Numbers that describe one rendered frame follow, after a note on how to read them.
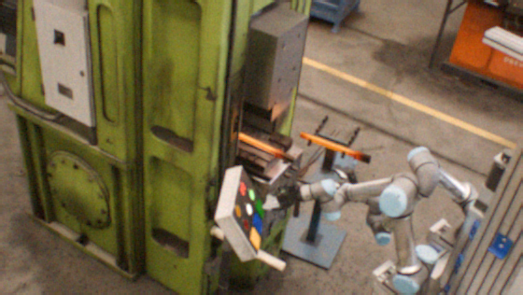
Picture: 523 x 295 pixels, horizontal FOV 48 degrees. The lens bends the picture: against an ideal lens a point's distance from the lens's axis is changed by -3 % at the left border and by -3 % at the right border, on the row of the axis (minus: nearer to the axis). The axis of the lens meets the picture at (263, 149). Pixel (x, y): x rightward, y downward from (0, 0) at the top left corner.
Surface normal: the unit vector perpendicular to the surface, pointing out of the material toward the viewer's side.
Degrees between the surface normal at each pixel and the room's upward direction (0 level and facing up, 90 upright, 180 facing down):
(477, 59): 90
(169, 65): 89
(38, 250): 0
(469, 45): 90
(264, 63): 90
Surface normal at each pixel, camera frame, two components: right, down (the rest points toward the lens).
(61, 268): 0.11, -0.79
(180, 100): -0.51, 0.47
